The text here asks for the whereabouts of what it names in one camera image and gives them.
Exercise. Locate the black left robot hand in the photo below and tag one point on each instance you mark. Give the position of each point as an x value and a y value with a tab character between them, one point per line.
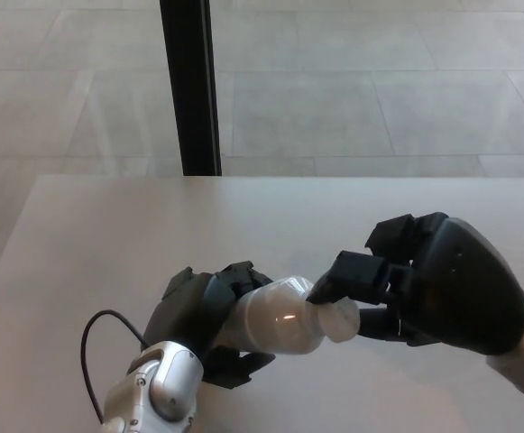
185	306

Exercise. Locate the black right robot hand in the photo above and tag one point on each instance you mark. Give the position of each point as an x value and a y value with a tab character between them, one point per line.
464	288

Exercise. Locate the white plastic bottle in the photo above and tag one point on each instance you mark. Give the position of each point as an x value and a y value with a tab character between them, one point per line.
275	320

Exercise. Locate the black vertical frame post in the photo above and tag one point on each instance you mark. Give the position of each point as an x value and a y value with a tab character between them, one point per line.
191	90

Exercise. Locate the white screw cap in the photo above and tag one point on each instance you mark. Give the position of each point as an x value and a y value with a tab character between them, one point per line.
342	322

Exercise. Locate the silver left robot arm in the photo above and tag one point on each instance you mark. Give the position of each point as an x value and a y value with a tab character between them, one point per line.
162	388

